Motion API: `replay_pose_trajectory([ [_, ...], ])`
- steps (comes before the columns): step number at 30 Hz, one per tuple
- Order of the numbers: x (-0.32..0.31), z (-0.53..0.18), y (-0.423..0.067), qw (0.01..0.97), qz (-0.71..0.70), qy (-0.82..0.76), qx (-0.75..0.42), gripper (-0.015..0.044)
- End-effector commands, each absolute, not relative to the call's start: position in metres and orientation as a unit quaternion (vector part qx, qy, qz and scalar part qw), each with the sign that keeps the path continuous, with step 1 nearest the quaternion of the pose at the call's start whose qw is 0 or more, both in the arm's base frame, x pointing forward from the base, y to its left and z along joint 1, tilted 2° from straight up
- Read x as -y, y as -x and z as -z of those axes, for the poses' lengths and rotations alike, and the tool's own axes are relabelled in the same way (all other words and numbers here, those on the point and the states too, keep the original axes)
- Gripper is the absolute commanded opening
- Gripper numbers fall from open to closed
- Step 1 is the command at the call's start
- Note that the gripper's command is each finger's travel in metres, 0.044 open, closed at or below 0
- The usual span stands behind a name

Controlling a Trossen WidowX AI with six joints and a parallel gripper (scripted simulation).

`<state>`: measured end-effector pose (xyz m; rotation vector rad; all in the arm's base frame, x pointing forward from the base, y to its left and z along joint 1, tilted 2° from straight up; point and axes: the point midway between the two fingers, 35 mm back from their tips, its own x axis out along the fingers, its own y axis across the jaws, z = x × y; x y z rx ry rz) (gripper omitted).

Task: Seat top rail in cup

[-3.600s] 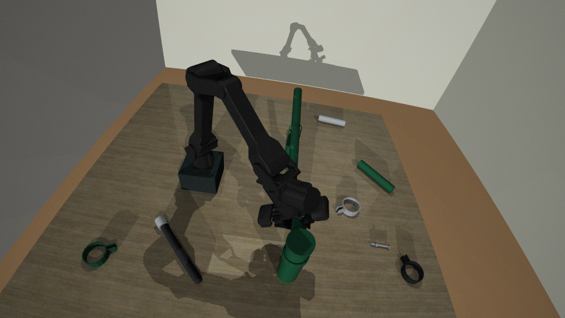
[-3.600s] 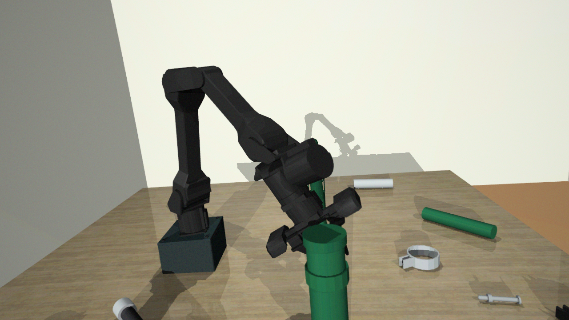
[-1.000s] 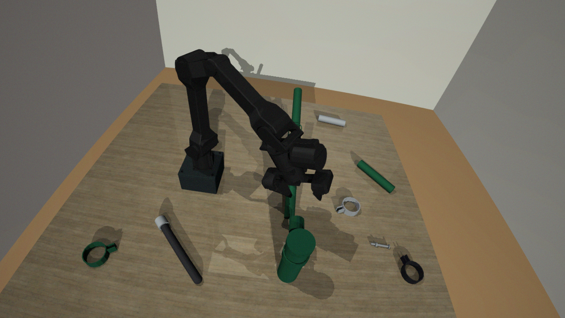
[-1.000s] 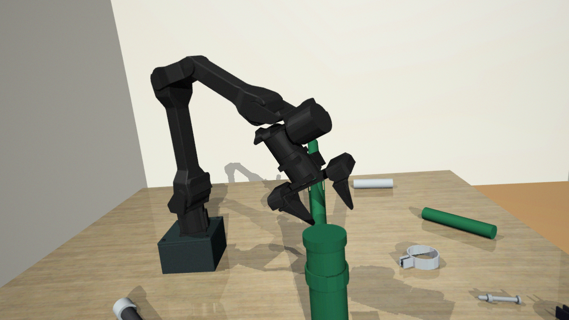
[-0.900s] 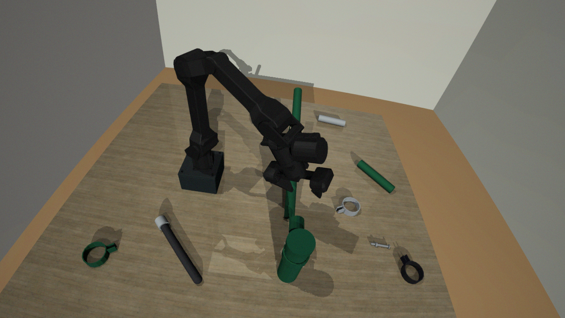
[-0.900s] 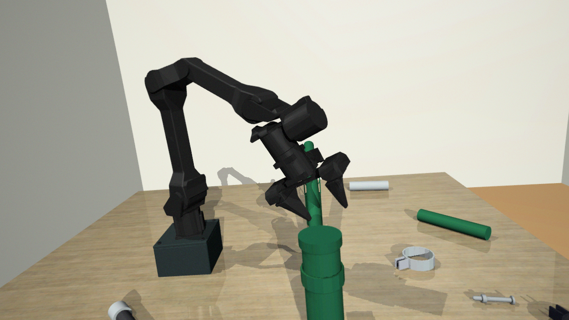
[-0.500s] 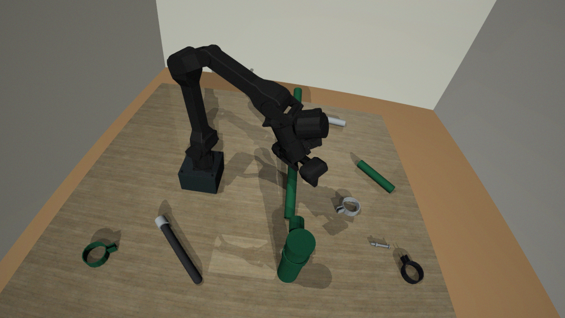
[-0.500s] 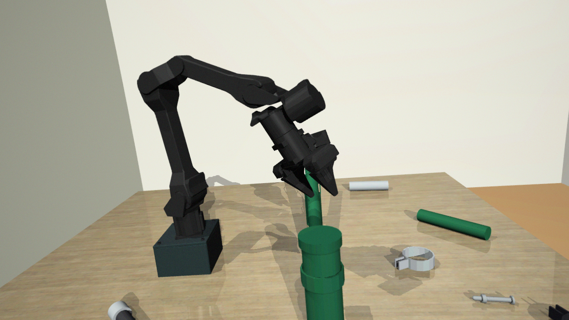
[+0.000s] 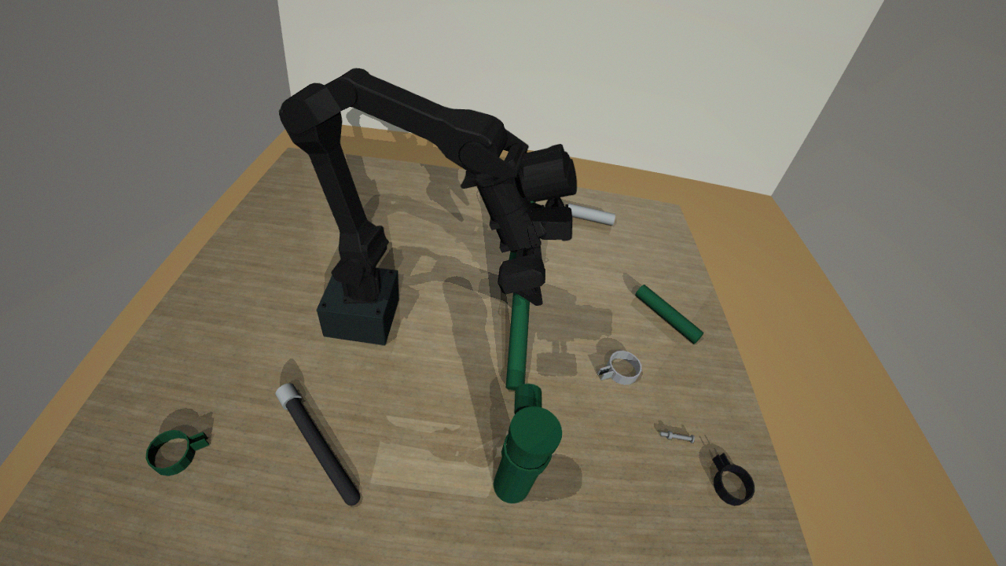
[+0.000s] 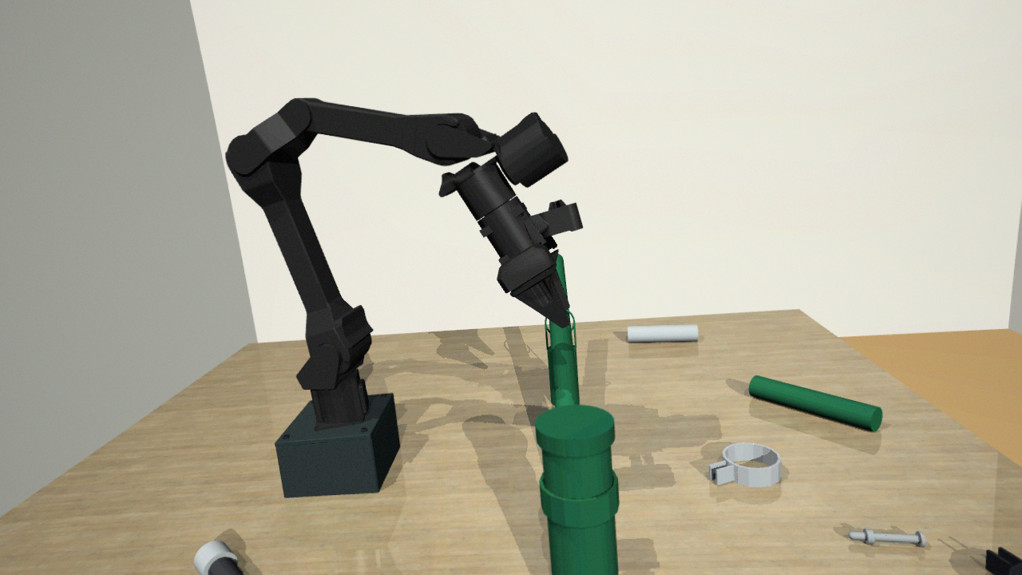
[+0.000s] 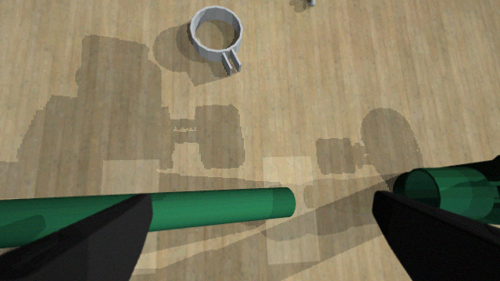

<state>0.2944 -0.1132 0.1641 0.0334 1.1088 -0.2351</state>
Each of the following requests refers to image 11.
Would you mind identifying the dark green cylinder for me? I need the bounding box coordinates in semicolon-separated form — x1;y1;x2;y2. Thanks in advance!
393;160;500;225
0;187;296;248

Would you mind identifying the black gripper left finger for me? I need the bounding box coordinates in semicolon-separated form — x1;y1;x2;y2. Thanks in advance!
0;193;153;281

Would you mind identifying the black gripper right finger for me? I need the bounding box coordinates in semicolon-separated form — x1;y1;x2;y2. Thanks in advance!
372;190;500;281

